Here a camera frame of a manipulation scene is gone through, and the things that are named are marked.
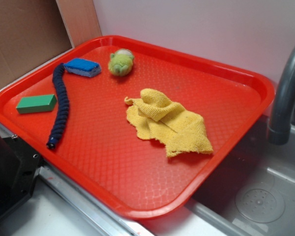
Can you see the green rectangular block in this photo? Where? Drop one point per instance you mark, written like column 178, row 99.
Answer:
column 36, row 104

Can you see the yellow knitted cloth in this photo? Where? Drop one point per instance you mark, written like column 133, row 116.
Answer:
column 156, row 117

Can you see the red plastic tray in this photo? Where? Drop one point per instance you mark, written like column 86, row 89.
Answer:
column 100, row 150

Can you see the green plush toy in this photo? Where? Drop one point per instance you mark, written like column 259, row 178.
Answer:
column 121, row 62

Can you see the blue sponge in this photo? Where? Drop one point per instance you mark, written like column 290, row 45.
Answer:
column 83, row 67

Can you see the light wooden board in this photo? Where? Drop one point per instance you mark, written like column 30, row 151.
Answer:
column 80, row 20

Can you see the grey plastic sink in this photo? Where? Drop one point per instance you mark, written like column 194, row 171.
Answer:
column 252, row 191

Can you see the brown cardboard panel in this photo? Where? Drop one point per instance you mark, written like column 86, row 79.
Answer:
column 32, row 32

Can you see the grey toy faucet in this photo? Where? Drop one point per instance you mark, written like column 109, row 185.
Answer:
column 282, row 115

